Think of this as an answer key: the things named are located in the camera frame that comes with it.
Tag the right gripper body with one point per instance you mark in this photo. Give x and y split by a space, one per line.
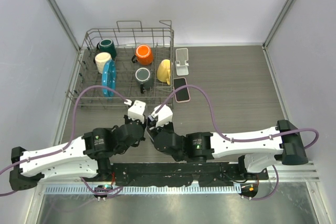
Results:
168 127

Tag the blue dotted plate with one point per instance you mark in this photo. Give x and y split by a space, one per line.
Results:
109 75

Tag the grey mug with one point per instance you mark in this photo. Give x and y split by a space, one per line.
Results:
145 79

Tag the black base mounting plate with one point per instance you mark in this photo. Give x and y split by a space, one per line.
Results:
176 174

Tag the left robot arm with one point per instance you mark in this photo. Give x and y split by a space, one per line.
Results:
86 156

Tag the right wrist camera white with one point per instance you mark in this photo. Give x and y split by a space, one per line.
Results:
161 118

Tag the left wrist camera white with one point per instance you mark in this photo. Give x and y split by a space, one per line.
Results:
136 110

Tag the yellow mug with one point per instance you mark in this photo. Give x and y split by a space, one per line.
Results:
163 73

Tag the dark green mug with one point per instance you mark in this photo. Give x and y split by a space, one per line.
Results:
107 45

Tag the white folding phone stand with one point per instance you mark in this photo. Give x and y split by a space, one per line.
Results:
181 61

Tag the phone in pink case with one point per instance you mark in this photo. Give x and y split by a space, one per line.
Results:
182 95

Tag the phone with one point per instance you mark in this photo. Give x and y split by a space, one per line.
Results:
150 128
182 95

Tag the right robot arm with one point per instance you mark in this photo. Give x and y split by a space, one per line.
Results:
256 150

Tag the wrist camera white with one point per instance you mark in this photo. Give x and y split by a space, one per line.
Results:
136 110
161 118

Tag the orange mug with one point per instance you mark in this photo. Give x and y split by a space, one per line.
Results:
143 55

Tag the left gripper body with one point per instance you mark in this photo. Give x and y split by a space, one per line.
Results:
127 120

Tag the white slotted cable duct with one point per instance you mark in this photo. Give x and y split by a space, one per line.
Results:
152 190

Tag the cream ribbed mug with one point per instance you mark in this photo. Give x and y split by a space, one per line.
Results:
101 59

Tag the grey wire dish rack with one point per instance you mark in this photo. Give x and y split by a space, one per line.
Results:
127 36

